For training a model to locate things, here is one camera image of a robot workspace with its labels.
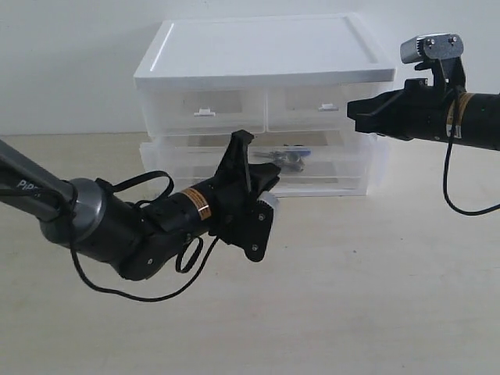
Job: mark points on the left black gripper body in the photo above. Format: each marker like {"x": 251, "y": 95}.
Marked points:
{"x": 245, "y": 203}

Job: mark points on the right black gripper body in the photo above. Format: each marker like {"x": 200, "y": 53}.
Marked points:
{"x": 417, "y": 111}

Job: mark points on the key bunch with blue tag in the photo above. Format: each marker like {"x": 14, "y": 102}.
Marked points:
{"x": 290, "y": 159}

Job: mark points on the clear wide drawer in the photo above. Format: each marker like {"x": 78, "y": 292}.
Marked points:
{"x": 335, "y": 156}

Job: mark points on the white plastic drawer cabinet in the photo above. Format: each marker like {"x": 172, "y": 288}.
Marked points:
{"x": 264, "y": 53}

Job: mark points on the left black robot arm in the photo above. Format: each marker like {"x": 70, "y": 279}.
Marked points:
{"x": 136, "y": 239}

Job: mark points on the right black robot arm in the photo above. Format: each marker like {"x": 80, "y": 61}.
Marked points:
{"x": 473, "y": 120}

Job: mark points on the clear top right drawer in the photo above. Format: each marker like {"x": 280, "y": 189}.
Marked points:
{"x": 308, "y": 108}

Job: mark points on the clear top left drawer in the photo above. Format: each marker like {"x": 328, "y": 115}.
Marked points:
{"x": 183, "y": 113}

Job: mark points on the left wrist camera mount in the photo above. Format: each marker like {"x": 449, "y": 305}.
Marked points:
{"x": 236, "y": 154}

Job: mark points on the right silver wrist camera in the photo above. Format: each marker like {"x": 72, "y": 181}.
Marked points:
{"x": 439, "y": 53}

